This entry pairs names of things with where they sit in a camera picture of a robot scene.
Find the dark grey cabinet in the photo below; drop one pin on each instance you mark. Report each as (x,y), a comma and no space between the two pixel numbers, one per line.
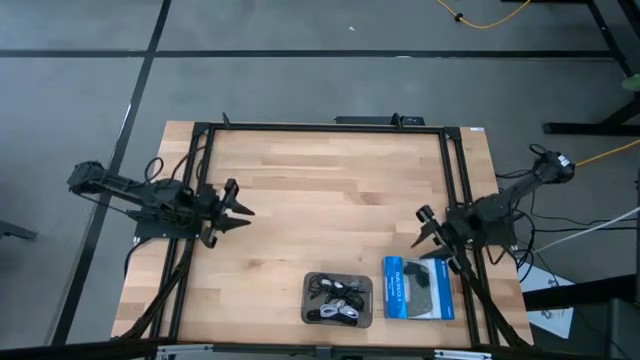
(622,330)

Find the silver bar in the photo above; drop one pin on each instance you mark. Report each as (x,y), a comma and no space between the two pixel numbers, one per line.
(190,351)

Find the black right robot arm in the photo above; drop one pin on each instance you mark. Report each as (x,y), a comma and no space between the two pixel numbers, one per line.
(500,202)

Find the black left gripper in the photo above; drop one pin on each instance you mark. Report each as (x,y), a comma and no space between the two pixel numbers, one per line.
(212,215)

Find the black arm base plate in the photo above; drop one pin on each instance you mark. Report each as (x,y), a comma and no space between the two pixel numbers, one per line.
(505,239)
(150,231)

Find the white printed paper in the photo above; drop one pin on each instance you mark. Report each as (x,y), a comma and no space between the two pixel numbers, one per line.
(555,320)

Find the black floor beam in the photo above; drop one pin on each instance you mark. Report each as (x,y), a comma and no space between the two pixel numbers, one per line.
(575,295)

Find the grey plastic tray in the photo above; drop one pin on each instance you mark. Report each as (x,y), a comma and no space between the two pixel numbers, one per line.
(306,300)

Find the blue controller box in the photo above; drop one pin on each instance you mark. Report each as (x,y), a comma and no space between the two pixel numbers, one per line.
(395,295)

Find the black aluminium table frame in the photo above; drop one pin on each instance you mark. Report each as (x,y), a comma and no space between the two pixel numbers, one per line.
(325,127)

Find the grey furniture leg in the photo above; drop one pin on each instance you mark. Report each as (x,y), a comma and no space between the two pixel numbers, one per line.
(15,231)

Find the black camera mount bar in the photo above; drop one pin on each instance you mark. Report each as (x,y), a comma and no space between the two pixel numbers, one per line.
(370,120)

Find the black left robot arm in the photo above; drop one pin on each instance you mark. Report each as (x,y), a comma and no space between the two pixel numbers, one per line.
(160,195)

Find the green object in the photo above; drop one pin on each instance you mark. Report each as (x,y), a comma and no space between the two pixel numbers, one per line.
(632,83)

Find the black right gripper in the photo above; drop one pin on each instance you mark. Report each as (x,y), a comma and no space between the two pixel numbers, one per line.
(447,235)

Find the black desk frame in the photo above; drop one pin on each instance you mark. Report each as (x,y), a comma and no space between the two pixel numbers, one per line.
(590,128)

